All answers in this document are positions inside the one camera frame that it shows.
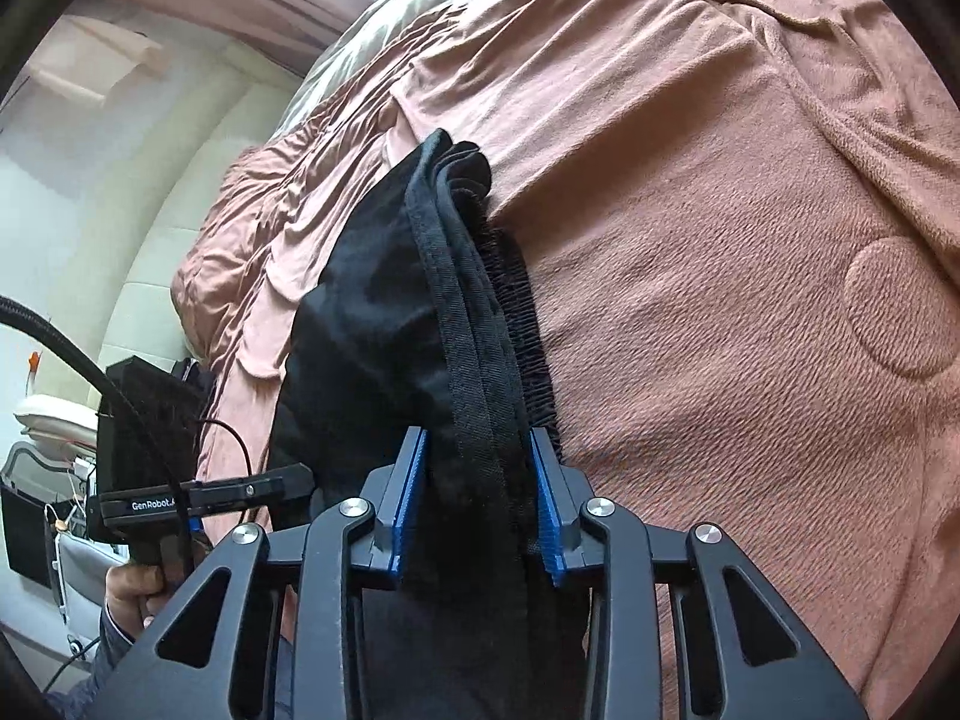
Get brown bed blanket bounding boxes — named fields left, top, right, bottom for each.
left=171, top=0, right=958, bottom=718

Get black braided cable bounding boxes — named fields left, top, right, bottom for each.
left=0, top=294, right=199, bottom=579

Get black pants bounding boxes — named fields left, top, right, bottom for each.
left=268, top=132, right=587, bottom=718

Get left forearm dark sleeve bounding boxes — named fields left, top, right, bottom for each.
left=46, top=606, right=135, bottom=720

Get person's left hand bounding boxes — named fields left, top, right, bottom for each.
left=104, top=562, right=185, bottom=640

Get white bedside furniture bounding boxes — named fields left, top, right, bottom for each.
left=2, top=395, right=128, bottom=655

